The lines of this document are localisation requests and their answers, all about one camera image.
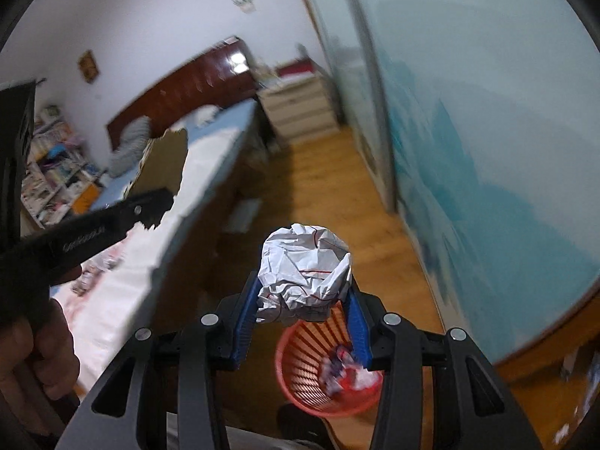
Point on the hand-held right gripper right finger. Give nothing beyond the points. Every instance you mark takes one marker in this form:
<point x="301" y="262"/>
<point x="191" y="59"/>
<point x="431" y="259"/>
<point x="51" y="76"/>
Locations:
<point x="358" y="333"/>

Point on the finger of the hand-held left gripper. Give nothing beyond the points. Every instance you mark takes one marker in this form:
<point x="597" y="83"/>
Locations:
<point x="140" y="206"/>

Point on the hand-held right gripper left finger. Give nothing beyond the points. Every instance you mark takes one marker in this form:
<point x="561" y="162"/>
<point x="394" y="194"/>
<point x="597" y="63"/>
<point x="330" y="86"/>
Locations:
<point x="246" y="323"/>

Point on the torn brown cardboard piece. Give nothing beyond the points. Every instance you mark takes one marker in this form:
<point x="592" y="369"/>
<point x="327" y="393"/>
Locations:
<point x="161" y="164"/>

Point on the red plastic basket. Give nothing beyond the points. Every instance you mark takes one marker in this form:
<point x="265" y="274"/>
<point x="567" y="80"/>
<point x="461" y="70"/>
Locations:
<point x="304" y="365"/>

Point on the white paper red lines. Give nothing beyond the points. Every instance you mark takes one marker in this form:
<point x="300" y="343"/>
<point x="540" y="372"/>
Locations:
<point x="300" y="262"/>

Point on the person's left hand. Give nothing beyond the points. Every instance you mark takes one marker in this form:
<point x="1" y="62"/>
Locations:
<point x="51" y="351"/>

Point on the white bookshelf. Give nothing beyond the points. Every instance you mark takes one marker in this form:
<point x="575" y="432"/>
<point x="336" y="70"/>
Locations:
<point x="93" y="176"/>

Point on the grey plaid pillow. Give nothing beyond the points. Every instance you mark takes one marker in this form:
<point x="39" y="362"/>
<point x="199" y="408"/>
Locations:
<point x="129" y="150"/>

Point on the bed with white cover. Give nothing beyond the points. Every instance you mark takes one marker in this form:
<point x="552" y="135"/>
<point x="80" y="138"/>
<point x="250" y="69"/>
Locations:
<point x="122" y="290"/>

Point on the rows of books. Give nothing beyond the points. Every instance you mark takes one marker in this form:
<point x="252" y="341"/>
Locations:
<point x="47" y="145"/>

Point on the white and blue pillow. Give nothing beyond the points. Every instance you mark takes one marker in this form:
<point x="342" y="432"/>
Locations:
<point x="204" y="115"/>

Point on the blue bed sheet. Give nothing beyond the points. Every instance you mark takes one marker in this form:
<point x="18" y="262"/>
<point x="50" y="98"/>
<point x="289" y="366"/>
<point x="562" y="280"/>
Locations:
<point x="234" y="117"/>

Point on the dark wooden headboard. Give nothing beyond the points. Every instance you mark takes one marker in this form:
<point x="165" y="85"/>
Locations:
<point x="187" y="79"/>

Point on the cream nightstand with drawers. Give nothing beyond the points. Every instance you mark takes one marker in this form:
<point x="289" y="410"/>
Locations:
<point x="300" y="108"/>

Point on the red box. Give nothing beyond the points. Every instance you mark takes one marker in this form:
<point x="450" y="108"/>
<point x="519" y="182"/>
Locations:
<point x="295" y="68"/>

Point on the floral sliding wardrobe door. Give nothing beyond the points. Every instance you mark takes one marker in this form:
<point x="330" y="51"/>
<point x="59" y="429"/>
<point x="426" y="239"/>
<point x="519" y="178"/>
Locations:
<point x="468" y="126"/>

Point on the small wooden wall picture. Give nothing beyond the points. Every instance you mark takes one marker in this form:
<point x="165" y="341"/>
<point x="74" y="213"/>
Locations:
<point x="89" y="66"/>

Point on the deer antler wall hook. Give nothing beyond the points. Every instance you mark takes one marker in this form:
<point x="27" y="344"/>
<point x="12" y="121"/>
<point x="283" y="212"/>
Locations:
<point x="246" y="4"/>

